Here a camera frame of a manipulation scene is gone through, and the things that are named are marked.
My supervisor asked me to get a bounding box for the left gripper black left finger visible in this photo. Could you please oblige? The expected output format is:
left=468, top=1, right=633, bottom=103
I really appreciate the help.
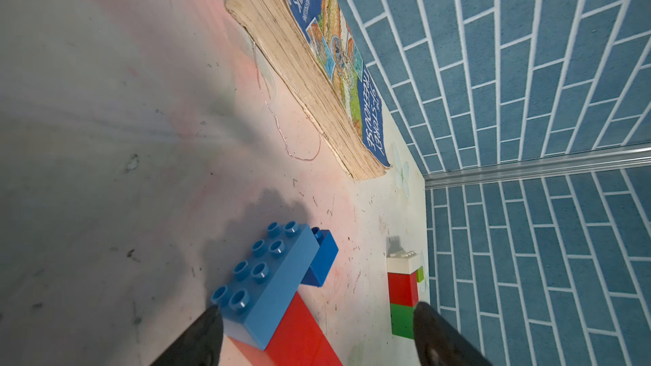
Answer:
left=151, top=306, right=224, bottom=366

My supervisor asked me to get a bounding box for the white long lego brick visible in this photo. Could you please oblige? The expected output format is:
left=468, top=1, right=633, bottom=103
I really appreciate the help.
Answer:
left=387, top=250, right=422, bottom=275

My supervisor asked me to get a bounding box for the green lego brick back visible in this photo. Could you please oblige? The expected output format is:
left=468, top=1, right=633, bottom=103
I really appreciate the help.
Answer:
left=390, top=303, right=415, bottom=340

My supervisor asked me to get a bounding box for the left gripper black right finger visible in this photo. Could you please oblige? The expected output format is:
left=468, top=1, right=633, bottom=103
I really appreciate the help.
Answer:
left=413, top=302, right=491, bottom=366

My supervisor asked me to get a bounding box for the lime green lego brick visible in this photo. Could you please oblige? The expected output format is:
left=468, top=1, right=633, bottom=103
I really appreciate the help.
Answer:
left=416, top=266, right=425, bottom=283

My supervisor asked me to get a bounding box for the red lego brick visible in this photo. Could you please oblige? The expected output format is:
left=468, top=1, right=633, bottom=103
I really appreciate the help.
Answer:
left=388, top=272, right=419, bottom=307
left=231, top=293, right=342, bottom=366

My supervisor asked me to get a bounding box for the blue long lego brick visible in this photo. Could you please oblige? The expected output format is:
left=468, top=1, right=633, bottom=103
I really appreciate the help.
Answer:
left=210, top=221, right=319, bottom=350

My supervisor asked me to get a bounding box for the blue small lego brick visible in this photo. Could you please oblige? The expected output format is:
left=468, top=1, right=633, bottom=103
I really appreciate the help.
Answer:
left=301, top=227, right=338, bottom=287

